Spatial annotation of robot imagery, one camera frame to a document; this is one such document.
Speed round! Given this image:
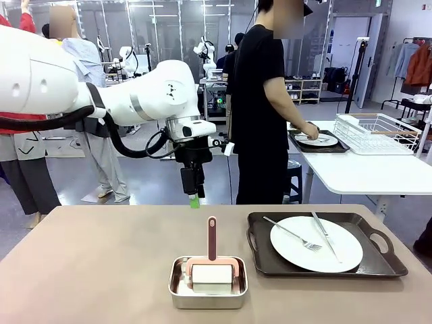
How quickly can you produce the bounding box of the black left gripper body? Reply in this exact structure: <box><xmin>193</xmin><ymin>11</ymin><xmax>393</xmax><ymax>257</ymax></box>
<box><xmin>174</xmin><ymin>140</ymin><xmax>214</xmax><ymax>170</ymax></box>

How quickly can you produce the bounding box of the pink lint roller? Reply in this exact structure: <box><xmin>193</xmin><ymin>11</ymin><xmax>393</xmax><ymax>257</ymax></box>
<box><xmin>184</xmin><ymin>216</ymin><xmax>241</xmax><ymax>294</ymax></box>

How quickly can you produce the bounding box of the silver fork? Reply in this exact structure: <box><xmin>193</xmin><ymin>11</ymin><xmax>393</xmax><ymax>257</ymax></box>
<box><xmin>263</xmin><ymin>215</ymin><xmax>324</xmax><ymax>253</ymax></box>

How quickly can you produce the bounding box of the white round plate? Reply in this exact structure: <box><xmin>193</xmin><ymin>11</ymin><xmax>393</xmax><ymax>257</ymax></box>
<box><xmin>269</xmin><ymin>215</ymin><xmax>365</xmax><ymax>273</ymax></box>
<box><xmin>294</xmin><ymin>133</ymin><xmax>339</xmax><ymax>147</ymax></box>

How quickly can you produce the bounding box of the silver knife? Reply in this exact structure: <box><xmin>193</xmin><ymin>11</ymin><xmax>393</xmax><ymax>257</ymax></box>
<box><xmin>310</xmin><ymin>211</ymin><xmax>344</xmax><ymax>264</ymax></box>

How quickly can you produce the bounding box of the dark brown serving tray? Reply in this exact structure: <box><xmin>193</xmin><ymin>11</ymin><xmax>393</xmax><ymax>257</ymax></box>
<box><xmin>288</xmin><ymin>130</ymin><xmax>351</xmax><ymax>154</ymax></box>
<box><xmin>246</xmin><ymin>211</ymin><xmax>409</xmax><ymax>279</ymax></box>

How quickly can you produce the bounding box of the person's right forearm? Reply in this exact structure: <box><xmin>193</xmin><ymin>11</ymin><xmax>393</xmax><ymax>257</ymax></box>
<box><xmin>273</xmin><ymin>96</ymin><xmax>308</xmax><ymax>131</ymax></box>

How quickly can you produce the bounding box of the person's right hand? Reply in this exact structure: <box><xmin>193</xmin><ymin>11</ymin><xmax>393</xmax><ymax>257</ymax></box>
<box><xmin>299</xmin><ymin>121</ymin><xmax>320</xmax><ymax>141</ymax></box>

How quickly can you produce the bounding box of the equipment cart with computer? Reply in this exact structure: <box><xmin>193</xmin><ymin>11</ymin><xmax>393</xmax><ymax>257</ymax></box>
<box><xmin>198</xmin><ymin>69</ymin><xmax>231</xmax><ymax>123</ymax></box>

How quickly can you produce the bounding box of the person in black t-shirt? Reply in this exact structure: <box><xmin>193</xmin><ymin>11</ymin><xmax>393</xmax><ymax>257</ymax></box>
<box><xmin>225</xmin><ymin>0</ymin><xmax>315</xmax><ymax>206</ymax></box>

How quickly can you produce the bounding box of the mannequin in striped shirt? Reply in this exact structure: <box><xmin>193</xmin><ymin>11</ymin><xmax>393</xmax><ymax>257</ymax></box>
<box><xmin>43</xmin><ymin>6</ymin><xmax>131</xmax><ymax>205</ymax></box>

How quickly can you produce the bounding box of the grey plastic stool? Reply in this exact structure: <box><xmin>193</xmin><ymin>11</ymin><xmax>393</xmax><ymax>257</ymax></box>
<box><xmin>282</xmin><ymin>160</ymin><xmax>304</xmax><ymax>205</ymax></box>

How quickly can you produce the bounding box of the background person in dark clothes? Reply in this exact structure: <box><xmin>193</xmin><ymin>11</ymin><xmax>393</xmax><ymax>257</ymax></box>
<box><xmin>215</xmin><ymin>32</ymin><xmax>246</xmax><ymax>96</ymax></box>

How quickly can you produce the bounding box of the stainless steel rectangular tray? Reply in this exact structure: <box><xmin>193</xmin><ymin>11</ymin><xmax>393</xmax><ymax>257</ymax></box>
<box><xmin>167</xmin><ymin>255</ymin><xmax>250</xmax><ymax>311</ymax></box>

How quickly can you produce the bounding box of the shoe shelf with shoes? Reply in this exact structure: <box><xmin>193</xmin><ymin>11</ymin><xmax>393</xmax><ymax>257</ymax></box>
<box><xmin>285</xmin><ymin>76</ymin><xmax>323</xmax><ymax>104</ymax></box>

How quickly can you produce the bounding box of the black bag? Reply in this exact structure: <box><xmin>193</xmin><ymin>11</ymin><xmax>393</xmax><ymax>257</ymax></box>
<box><xmin>323</xmin><ymin>66</ymin><xmax>349</xmax><ymax>94</ymax></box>

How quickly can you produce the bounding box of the white rounded table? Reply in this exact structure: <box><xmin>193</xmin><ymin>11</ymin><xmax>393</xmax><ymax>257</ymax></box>
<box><xmin>286</xmin><ymin>119</ymin><xmax>432</xmax><ymax>217</ymax></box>

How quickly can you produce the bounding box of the mannequin in red jacket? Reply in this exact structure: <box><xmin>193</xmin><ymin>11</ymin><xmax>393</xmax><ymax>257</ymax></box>
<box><xmin>0</xmin><ymin>0</ymin><xmax>62</xmax><ymax>230</ymax></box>

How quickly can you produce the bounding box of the person in yellow shirt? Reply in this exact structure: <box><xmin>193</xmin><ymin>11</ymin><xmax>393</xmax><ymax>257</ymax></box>
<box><xmin>42</xmin><ymin>23</ymin><xmax>65</xmax><ymax>47</ymax></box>

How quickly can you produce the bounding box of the black tripod light stand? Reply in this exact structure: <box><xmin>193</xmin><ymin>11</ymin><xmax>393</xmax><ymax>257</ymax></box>
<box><xmin>344</xmin><ymin>36</ymin><xmax>371</xmax><ymax>114</ymax></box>

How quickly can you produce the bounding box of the black clothes rack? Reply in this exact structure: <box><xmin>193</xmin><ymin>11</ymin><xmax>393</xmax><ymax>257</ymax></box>
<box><xmin>381</xmin><ymin>36</ymin><xmax>432</xmax><ymax>111</ymax></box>

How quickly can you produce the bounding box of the light blue hanging shirt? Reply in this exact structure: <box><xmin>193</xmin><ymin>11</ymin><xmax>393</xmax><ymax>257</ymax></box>
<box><xmin>386</xmin><ymin>42</ymin><xmax>419</xmax><ymax>80</ymax></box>

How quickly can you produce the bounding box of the black trouser leg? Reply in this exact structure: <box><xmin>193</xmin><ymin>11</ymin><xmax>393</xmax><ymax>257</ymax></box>
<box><xmin>413</xmin><ymin>221</ymin><xmax>432</xmax><ymax>261</ymax></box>

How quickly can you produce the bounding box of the orange hanging jacket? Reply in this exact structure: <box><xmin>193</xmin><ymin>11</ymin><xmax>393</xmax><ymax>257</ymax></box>
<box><xmin>404</xmin><ymin>43</ymin><xmax>432</xmax><ymax>87</ymax></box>

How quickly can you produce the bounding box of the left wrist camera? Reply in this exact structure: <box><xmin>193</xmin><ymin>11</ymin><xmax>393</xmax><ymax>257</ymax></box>
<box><xmin>207</xmin><ymin>134</ymin><xmax>236</xmax><ymax>157</ymax></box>

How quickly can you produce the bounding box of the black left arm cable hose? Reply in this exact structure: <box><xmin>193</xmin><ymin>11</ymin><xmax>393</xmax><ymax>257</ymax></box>
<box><xmin>0</xmin><ymin>106</ymin><xmax>177</xmax><ymax>159</ymax></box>

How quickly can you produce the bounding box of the white wire dish rack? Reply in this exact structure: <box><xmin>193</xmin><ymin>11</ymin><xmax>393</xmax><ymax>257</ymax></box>
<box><xmin>333</xmin><ymin>113</ymin><xmax>423</xmax><ymax>157</ymax></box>

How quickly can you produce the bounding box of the white frame post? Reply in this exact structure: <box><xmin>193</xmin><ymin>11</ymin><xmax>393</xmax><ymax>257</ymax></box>
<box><xmin>416</xmin><ymin>111</ymin><xmax>432</xmax><ymax>159</ymax></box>

